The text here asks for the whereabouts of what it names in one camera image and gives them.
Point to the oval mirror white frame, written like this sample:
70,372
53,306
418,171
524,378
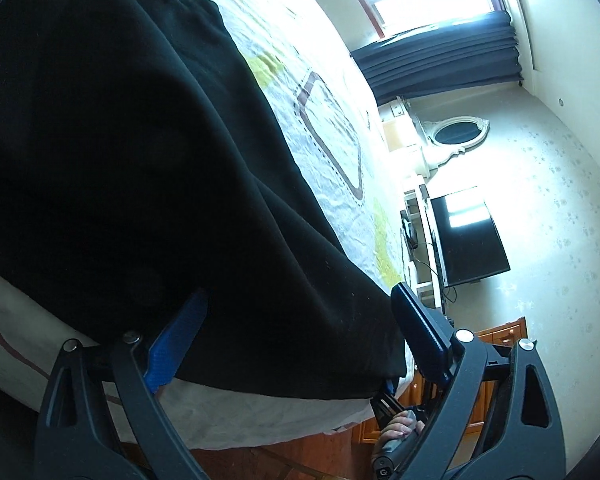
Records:
455,132

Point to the black pants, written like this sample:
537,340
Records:
130,160

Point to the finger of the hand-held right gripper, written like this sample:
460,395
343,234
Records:
382,402

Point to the white dressing table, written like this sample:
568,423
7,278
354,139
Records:
400,135

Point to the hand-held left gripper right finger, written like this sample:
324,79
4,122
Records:
420,330

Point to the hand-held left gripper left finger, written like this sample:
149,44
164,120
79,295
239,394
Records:
177,345

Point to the dark blue curtain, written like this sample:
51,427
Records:
430,55

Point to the person's right hand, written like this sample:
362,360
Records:
397,427

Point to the black television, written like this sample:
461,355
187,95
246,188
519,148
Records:
470,245

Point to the white television stand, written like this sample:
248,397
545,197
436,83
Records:
424,282

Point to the wooden cabinet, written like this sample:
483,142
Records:
500,332

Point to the bed with printed sheet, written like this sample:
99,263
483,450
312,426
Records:
325,160

